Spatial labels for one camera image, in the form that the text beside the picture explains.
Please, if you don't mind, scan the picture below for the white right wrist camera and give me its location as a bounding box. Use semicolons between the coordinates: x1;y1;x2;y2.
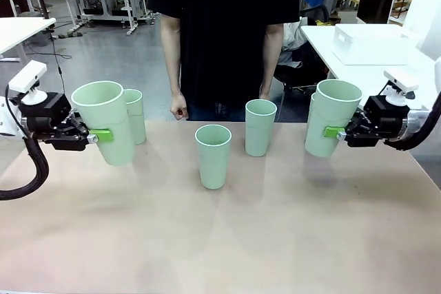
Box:
382;70;420;105

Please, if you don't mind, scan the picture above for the person's left hand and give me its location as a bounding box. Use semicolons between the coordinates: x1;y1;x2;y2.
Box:
258;82;275;101

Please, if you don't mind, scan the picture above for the black sleeved right arm cable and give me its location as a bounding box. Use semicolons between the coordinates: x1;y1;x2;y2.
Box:
384;92;441;152

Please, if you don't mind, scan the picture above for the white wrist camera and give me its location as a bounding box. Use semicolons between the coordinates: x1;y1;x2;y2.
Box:
382;70;420;105
8;60;48;106

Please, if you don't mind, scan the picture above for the white side table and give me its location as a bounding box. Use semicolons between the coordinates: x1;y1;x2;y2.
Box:
0;17;57;63

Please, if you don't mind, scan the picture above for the person's left forearm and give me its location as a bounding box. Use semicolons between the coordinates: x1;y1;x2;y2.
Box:
260;48;283;87

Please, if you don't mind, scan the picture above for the white grey garment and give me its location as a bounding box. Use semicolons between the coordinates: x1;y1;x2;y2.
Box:
278;20;311;67

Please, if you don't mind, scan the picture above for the black computer monitor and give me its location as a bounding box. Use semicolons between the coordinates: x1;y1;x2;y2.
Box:
356;0;397;25

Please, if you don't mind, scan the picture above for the person in black t-shirt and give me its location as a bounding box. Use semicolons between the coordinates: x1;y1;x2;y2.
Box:
146;0;304;123

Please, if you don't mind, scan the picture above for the black sleeved arm cable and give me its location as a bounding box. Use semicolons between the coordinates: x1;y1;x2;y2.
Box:
384;92;441;152
0;80;50;201

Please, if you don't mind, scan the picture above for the person's right forearm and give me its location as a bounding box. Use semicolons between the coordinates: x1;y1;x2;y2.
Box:
163;51;187;97

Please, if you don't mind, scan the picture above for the black sleeved left arm cable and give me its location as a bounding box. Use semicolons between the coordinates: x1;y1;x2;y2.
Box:
0;80;50;201

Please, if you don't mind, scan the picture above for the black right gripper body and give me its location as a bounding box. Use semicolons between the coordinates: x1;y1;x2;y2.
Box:
344;95;411;149

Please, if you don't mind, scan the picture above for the black office chair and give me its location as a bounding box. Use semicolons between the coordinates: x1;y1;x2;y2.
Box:
275;4;330;98

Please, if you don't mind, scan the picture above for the thin black cable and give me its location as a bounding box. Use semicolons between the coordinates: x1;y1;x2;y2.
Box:
50;30;73;102

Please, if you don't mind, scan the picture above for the white plastic basket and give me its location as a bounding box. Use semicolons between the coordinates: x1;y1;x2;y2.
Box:
331;23;420;66

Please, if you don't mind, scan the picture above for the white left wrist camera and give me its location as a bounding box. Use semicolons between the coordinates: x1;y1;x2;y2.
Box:
8;60;48;106

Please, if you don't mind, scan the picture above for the white work table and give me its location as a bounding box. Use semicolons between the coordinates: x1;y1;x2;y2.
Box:
299;25;435;102

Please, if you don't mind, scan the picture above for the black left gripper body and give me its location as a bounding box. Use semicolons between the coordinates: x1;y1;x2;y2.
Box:
20;92;89;152

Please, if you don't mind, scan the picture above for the person's right hand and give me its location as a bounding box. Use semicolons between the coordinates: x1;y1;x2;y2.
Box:
170;91;189;118

